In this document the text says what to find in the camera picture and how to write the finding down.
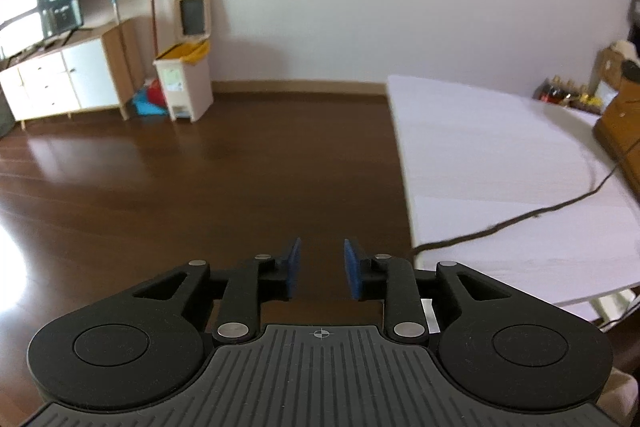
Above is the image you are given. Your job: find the cardboard box with red label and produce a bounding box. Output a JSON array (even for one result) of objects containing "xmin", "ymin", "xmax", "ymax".
[{"xmin": 590, "ymin": 47, "xmax": 627, "ymax": 108}]

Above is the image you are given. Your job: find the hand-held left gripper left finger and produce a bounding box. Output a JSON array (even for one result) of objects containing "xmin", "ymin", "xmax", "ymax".
[{"xmin": 131, "ymin": 237, "xmax": 302, "ymax": 344}]

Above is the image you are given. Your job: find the dark brown shoelace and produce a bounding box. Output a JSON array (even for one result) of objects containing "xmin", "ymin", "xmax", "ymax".
[{"xmin": 411, "ymin": 104, "xmax": 640, "ymax": 254}]

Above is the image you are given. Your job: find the white table leg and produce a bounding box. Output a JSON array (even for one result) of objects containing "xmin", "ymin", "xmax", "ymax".
[{"xmin": 589, "ymin": 289, "xmax": 640, "ymax": 334}]

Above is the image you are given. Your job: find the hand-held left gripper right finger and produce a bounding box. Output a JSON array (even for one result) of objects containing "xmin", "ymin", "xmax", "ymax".
[{"xmin": 344, "ymin": 238, "xmax": 506, "ymax": 344}]

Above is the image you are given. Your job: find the group of cooking oil bottles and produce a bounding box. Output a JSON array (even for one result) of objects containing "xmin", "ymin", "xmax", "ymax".
[{"xmin": 535, "ymin": 77, "xmax": 601, "ymax": 112}]

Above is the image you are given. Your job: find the white pedal trash bin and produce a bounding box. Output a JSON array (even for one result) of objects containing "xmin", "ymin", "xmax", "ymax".
[{"xmin": 152, "ymin": 0, "xmax": 215, "ymax": 122}]

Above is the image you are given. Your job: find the blue plastic dustpan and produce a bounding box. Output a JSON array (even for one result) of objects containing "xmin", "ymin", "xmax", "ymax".
[{"xmin": 131, "ymin": 87, "xmax": 169, "ymax": 118}]

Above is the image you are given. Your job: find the beige cloth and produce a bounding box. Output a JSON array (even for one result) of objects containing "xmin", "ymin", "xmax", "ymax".
[{"xmin": 605, "ymin": 368, "xmax": 640, "ymax": 427}]

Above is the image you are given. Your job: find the white wooden television cabinet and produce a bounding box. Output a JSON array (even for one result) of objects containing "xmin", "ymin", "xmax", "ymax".
[{"xmin": 0, "ymin": 17, "xmax": 139, "ymax": 130}]

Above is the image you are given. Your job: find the thin mop handle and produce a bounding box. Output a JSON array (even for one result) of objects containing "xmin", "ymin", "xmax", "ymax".
[{"xmin": 109, "ymin": 0, "xmax": 129, "ymax": 108}]

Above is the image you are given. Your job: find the dark hanging coat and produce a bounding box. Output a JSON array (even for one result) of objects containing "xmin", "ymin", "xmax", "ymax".
[{"xmin": 625, "ymin": 0, "xmax": 640, "ymax": 38}]

